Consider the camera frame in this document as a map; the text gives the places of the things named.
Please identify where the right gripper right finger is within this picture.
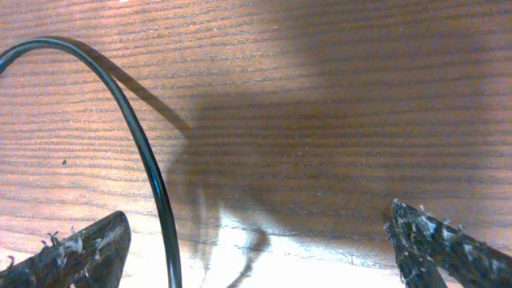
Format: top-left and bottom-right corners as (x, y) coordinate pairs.
(384, 199), (511, 287)

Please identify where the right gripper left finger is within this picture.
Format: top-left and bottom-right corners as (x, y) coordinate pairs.
(1, 211), (131, 288)

